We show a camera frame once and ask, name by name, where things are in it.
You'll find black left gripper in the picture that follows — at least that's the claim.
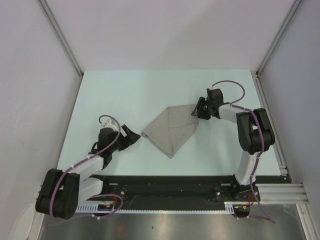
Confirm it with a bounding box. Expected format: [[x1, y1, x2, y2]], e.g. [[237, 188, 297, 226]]
[[108, 124, 140, 153]]

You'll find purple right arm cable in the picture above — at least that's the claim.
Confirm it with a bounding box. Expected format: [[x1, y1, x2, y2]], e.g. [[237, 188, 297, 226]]
[[211, 79, 277, 224]]

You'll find aluminium rail right front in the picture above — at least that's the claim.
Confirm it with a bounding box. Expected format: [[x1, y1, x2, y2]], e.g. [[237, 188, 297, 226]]
[[257, 183, 309, 205]]

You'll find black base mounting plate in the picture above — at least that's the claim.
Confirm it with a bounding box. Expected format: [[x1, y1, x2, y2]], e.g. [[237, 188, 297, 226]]
[[93, 174, 254, 208]]

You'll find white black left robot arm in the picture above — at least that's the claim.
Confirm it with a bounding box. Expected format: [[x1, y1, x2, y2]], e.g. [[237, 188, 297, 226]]
[[35, 123, 141, 220]]

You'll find aluminium frame post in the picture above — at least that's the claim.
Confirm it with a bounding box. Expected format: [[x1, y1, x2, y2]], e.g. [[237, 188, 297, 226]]
[[36, 0, 84, 79], [257, 0, 309, 75]]

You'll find left aluminium frame post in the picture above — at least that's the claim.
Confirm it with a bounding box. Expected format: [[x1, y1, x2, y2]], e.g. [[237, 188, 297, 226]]
[[36, 0, 84, 79]]

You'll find right aluminium frame post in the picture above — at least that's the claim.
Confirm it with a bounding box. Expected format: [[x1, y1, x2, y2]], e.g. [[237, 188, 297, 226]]
[[257, 0, 309, 75]]

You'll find grey cloth napkin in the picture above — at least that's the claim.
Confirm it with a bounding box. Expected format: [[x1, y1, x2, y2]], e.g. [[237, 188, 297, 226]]
[[141, 104, 199, 159]]

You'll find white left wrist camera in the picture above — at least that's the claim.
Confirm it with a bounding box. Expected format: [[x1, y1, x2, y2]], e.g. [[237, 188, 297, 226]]
[[101, 118, 119, 132]]

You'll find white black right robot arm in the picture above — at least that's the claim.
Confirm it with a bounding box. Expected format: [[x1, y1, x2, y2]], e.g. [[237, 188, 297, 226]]
[[191, 88, 275, 201]]

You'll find white slotted cable duct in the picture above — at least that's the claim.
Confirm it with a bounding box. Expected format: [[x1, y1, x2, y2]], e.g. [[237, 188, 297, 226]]
[[75, 201, 234, 214]]

